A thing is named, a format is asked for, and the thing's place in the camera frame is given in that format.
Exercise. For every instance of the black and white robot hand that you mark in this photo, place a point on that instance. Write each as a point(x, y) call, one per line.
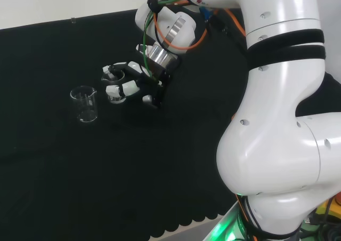
point(154, 86)

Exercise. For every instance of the small clear glass beaker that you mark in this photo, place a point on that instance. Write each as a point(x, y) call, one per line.
point(116, 100)

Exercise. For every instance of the large clear glass beaker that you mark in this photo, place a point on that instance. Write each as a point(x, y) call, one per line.
point(85, 117)

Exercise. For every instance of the black bench cloth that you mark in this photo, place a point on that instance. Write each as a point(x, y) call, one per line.
point(106, 171)

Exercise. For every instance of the pale board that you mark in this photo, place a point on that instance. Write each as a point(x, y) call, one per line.
point(53, 1)

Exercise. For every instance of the yellow stop button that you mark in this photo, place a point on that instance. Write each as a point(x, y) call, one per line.
point(326, 208)

